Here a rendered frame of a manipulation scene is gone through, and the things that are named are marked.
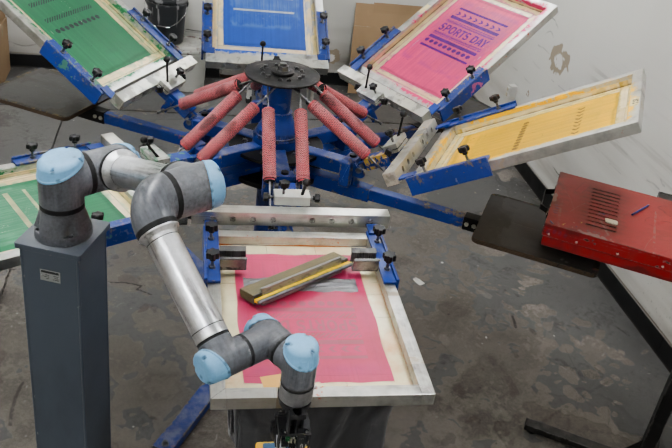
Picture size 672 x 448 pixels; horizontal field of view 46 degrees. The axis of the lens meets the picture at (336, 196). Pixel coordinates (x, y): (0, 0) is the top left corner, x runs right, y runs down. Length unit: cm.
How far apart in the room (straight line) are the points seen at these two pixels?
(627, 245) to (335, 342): 108
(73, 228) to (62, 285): 17
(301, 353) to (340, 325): 70
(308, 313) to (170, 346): 143
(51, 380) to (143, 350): 124
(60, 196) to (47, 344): 48
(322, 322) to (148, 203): 80
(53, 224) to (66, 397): 58
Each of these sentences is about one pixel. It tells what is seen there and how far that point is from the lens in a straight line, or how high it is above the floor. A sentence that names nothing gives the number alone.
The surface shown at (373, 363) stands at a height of 95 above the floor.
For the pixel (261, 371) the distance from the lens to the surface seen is 217.
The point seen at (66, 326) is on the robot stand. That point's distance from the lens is 233.
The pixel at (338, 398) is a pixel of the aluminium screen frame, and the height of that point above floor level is 98.
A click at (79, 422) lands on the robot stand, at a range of 256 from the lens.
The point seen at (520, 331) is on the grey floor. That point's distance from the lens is 415.
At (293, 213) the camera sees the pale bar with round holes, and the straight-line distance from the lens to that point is 268.
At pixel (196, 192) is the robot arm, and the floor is 152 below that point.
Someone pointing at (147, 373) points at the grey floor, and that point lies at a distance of 358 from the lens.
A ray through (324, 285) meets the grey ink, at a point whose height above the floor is 96.
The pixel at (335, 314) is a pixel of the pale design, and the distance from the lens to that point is 239.
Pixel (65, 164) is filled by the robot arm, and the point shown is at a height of 143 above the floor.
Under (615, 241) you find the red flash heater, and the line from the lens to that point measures 282.
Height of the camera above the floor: 240
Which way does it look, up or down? 29 degrees down
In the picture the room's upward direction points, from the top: 8 degrees clockwise
